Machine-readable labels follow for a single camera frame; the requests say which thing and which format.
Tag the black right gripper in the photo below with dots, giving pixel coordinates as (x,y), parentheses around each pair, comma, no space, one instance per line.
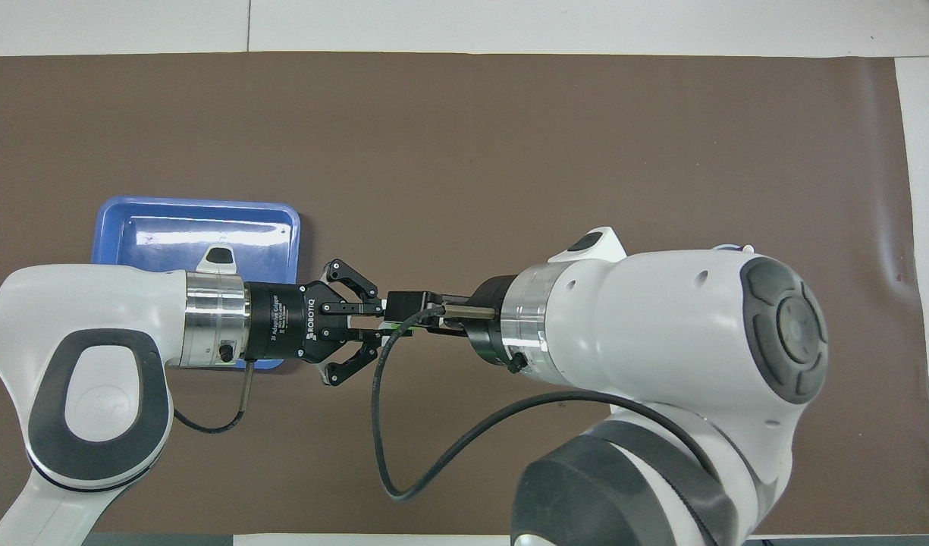
(487,334)

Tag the brown table mat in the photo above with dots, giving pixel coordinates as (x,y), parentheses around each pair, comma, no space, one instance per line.
(464,152)

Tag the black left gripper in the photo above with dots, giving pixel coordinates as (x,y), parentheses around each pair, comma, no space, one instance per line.
(282,322)

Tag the blue plastic tray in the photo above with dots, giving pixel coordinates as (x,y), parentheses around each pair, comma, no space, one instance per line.
(168,220)

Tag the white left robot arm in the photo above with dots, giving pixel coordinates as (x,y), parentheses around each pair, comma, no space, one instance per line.
(92,303)

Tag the green marker pen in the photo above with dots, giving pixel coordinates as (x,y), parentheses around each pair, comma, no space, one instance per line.
(397,329)

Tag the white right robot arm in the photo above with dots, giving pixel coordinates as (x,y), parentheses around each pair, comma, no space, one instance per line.
(661,326)

